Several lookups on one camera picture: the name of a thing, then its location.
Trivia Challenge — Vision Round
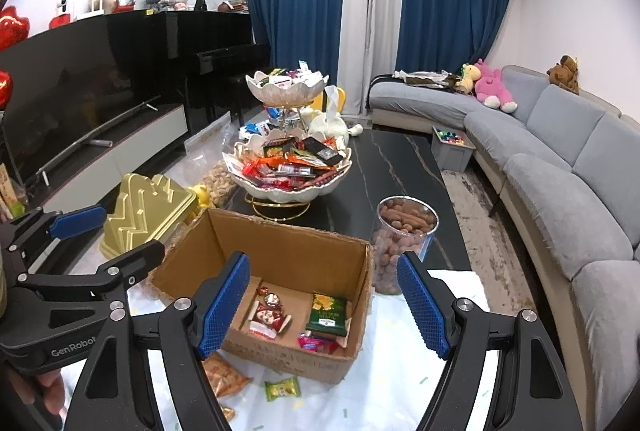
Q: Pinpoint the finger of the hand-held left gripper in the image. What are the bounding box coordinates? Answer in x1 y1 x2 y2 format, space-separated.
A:
15 238 166 312
0 205 107 262

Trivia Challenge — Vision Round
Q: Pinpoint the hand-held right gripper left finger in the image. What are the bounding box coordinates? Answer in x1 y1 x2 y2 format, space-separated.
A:
65 252 252 431

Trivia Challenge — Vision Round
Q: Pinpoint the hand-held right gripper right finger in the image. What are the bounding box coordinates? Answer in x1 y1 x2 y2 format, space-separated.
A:
396 251 583 431

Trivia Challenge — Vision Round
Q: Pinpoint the cardboard box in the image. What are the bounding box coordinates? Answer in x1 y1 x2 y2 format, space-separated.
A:
150 207 376 387

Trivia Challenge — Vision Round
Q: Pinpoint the dark green snack packet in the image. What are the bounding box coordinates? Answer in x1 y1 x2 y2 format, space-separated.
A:
305 292 349 338

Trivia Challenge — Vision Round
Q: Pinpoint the person's left hand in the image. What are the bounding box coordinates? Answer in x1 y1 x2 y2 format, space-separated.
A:
27 368 66 417

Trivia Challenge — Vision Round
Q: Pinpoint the red patterned candy packet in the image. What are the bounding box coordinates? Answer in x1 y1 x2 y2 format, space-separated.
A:
248 285 295 341

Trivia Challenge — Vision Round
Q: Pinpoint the gold lidded candy container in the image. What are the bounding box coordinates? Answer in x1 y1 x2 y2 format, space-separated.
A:
100 172 197 260

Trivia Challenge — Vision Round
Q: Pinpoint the light blue tablecloth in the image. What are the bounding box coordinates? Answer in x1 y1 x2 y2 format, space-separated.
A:
65 236 501 431

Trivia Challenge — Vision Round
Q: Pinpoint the orange cracker packet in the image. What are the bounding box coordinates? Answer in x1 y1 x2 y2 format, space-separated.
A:
202 353 252 399

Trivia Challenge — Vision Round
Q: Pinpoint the green yellow paper bag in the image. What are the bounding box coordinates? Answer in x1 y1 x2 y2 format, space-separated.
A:
0 164 26 219

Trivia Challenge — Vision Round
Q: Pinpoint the clear jar of nuts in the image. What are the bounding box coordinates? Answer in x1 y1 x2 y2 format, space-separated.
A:
371 195 439 296

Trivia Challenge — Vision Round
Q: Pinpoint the yellow bear figure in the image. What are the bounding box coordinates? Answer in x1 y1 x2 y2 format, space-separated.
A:
187 184 212 207

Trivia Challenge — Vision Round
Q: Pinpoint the small green snack packet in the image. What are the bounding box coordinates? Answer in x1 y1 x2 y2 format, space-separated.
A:
264 377 302 401

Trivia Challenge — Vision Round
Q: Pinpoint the grey television cabinet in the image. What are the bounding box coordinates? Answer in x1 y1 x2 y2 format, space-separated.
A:
25 104 190 222

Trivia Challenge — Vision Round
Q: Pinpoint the patterned rug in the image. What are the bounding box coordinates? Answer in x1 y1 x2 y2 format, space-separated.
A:
442 168 538 312

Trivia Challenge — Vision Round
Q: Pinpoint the bag of peanuts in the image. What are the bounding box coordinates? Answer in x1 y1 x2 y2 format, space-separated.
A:
205 161 240 207

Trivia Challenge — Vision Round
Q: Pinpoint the white two-tier snack stand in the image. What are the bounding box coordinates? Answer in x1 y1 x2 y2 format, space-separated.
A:
222 68 353 218

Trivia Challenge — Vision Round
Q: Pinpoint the black television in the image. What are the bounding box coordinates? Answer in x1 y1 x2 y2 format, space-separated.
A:
0 14 176 192

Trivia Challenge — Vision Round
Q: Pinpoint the clear plastic bag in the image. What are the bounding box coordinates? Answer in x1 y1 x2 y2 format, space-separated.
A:
185 111 241 172

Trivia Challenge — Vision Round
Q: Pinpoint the red heart balloon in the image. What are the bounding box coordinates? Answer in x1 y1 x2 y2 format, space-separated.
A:
0 70 15 112
0 6 32 52

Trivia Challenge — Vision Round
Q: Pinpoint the pile of assorted snack packets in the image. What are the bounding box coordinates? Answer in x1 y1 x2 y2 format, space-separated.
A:
227 136 348 189

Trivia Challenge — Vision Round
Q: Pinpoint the grey storage bin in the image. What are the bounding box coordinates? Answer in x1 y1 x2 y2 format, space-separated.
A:
431 125 477 172

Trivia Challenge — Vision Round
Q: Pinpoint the grey sofa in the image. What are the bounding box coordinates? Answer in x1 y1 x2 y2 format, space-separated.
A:
368 64 640 412

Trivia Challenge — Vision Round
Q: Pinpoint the white plush tissue holder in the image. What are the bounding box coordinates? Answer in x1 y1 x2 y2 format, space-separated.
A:
307 86 365 139

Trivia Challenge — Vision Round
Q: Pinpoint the yellow chair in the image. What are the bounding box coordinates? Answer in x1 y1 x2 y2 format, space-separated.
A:
312 86 348 114

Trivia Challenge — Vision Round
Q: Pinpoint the black piano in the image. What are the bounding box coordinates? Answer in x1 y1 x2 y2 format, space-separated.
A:
150 8 273 137

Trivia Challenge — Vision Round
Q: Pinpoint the clothes heap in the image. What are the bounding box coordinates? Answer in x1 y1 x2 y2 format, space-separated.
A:
392 68 463 88

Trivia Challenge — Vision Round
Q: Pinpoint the pink plush toy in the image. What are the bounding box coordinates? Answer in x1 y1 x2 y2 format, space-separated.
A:
472 58 517 113

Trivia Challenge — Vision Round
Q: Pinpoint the yellow plush toy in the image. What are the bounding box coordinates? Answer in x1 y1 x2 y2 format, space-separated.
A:
455 62 481 94

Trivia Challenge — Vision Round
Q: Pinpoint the heap of small wrapped sweets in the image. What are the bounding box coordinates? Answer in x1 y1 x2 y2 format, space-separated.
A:
252 61 323 87

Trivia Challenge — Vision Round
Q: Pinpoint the brown plush toy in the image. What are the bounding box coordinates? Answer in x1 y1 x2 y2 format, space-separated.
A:
546 55 581 94

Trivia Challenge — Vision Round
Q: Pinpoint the white sheer curtain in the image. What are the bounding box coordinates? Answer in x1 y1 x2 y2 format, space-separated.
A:
337 0 408 117

